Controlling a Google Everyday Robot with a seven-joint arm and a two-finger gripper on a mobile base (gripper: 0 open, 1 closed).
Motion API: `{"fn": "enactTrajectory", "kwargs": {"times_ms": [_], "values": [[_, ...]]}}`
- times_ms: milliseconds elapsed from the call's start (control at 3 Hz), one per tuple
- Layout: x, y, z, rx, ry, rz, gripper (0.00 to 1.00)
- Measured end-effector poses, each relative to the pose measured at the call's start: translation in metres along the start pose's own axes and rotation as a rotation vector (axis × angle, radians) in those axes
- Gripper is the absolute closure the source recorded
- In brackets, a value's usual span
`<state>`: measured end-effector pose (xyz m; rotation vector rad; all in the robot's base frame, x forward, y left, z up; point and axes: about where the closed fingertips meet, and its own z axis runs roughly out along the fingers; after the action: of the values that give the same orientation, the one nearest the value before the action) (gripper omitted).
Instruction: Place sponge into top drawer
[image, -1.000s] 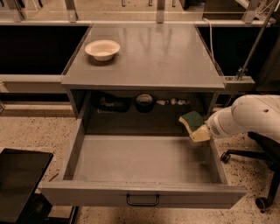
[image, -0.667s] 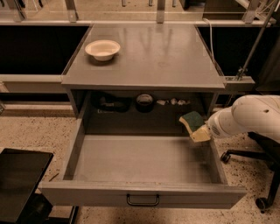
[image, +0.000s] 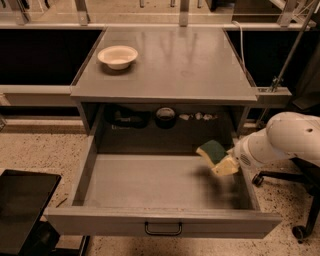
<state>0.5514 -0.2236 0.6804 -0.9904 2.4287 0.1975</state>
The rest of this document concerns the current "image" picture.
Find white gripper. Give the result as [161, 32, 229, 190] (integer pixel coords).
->
[212, 133, 277, 176]

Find green and yellow sponge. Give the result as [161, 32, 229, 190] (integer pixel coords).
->
[196, 140, 227, 168]

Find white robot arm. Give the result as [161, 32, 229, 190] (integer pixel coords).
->
[212, 112, 320, 176]

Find grey open top drawer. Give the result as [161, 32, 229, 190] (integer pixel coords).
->
[45, 136, 281, 239]

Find crumpled white paper pieces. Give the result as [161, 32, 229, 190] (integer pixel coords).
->
[179, 112, 218, 121]

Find black tape roll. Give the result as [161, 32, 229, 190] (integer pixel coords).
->
[155, 107, 176, 129]

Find black office chair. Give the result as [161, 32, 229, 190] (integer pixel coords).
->
[252, 158, 320, 243]

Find metal clamp rod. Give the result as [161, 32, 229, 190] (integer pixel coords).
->
[255, 0, 319, 129]

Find grey metal cabinet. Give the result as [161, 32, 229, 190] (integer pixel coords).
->
[72, 26, 257, 155]

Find white bowl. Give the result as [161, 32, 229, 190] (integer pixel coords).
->
[98, 45, 138, 70]

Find black tablet screen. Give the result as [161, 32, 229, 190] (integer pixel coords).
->
[0, 169, 61, 256]

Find black drawer handle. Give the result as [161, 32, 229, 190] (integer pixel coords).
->
[144, 222, 182, 237]

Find black coiled strap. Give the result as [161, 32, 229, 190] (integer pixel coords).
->
[104, 105, 152, 130]

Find white cable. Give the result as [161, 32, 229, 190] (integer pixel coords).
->
[231, 20, 248, 76]

